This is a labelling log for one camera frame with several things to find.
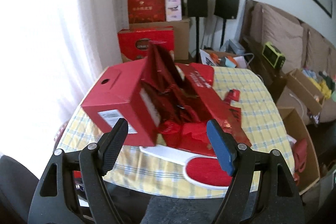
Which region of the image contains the white red lint brush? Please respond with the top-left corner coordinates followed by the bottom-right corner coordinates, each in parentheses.
top-left (140, 144), bottom-right (232, 190)

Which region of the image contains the large open cardboard box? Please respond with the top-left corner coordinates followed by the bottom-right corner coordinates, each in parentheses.
top-left (277, 107), bottom-right (320, 195)

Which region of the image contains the shallow cardboard tray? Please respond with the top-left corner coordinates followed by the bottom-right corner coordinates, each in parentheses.
top-left (286, 69), bottom-right (325, 115)

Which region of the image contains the yellow plastic bag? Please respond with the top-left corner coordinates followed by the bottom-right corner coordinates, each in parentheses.
top-left (310, 79), bottom-right (332, 99)

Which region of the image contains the red carton with label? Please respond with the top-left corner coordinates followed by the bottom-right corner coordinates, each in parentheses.
top-left (81, 60), bottom-right (161, 147)

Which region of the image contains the red foil gift bag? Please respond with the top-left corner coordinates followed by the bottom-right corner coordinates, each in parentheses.
top-left (141, 43), bottom-right (211, 134)

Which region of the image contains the green portable radio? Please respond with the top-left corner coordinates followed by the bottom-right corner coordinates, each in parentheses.
top-left (262, 42), bottom-right (285, 70)

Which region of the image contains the long red envelope pack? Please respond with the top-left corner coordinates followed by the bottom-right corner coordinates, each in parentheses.
top-left (177, 63), bottom-right (252, 147)

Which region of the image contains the brown sofa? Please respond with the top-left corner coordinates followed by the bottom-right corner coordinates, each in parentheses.
top-left (240, 0), bottom-right (335, 124)

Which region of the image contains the floor box of clutter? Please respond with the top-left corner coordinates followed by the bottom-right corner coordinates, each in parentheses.
top-left (199, 40), bottom-right (255, 69)

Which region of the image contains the brown sofa cushion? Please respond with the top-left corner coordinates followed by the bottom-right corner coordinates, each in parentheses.
top-left (261, 5), bottom-right (303, 74)

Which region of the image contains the red chocolate gift box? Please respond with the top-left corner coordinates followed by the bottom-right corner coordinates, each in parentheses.
top-left (117, 27), bottom-right (174, 60)

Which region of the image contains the white curtain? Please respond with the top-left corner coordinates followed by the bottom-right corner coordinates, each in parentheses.
top-left (1, 0), bottom-right (122, 162)

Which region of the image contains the brown cardboard box stack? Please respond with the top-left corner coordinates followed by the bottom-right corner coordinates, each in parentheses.
top-left (129, 18), bottom-right (190, 60)

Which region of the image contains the right black speaker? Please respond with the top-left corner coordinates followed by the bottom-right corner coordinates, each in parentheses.
top-left (214, 0), bottom-right (240, 19)

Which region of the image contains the black speaker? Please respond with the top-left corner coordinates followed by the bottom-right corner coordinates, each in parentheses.
top-left (214, 0), bottom-right (240, 19)
top-left (187, 0), bottom-right (208, 18)

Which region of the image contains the red tall gift bag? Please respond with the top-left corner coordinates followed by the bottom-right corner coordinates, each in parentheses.
top-left (127, 0), bottom-right (166, 24)

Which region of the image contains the left black speaker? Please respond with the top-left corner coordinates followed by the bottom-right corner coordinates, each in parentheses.
top-left (187, 0), bottom-right (208, 18)

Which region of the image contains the small pink white box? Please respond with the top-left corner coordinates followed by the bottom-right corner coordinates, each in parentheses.
top-left (165, 0), bottom-right (182, 22)

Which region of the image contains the white charging cable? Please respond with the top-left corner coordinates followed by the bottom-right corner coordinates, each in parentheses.
top-left (288, 92), bottom-right (306, 119)

